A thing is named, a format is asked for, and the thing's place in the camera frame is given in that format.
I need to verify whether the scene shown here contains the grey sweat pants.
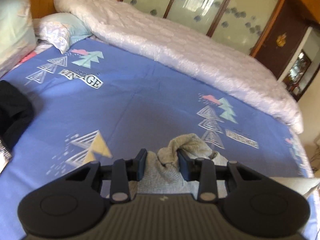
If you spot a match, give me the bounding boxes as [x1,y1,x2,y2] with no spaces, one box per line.
[129,133,228,198]

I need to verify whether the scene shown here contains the blue patterned bed sheet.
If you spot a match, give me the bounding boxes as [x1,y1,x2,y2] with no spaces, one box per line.
[1,38,312,239]

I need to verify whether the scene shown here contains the smartphone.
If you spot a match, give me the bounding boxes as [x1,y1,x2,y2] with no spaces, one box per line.
[0,138,12,173]

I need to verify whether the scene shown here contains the black cloth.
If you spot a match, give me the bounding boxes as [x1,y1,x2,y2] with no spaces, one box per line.
[0,80,35,151]

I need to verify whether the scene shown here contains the white lilac quilt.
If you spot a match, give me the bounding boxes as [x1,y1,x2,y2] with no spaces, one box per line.
[54,0,303,134]

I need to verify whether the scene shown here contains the small white blue pillow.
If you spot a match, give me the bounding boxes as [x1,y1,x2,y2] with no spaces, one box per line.
[33,12,92,54]

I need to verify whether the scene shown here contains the wardrobe with glass doors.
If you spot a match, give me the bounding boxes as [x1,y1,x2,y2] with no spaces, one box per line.
[120,0,280,55]

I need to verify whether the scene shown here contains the floral pillow stack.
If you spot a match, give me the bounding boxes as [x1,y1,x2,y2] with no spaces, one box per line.
[0,0,37,76]

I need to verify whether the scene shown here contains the dark wooden cabinet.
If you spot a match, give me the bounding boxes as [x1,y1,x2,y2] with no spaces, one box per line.
[249,0,320,100]

